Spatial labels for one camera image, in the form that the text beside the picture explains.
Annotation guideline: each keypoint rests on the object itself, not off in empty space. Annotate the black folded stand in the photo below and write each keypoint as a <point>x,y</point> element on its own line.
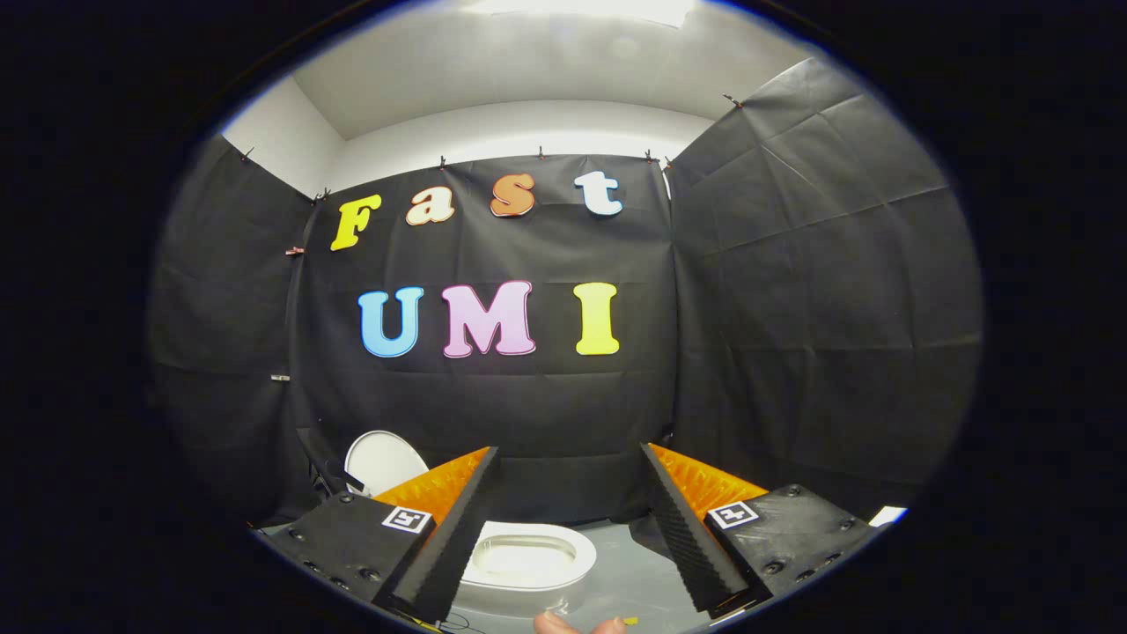
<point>326,462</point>

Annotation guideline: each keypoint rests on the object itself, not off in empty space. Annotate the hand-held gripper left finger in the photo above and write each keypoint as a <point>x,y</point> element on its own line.
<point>458,528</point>

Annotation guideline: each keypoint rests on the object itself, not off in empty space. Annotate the white toilet lid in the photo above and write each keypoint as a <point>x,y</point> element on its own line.
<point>383,462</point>

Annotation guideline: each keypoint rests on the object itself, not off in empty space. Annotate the black backdrop cloth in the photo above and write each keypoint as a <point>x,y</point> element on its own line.
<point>528,405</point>

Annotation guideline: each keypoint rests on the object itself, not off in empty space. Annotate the white flat object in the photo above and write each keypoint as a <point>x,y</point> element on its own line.
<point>887,516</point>

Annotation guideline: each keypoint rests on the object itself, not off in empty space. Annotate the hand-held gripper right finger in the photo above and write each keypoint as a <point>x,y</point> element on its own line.
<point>682,528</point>

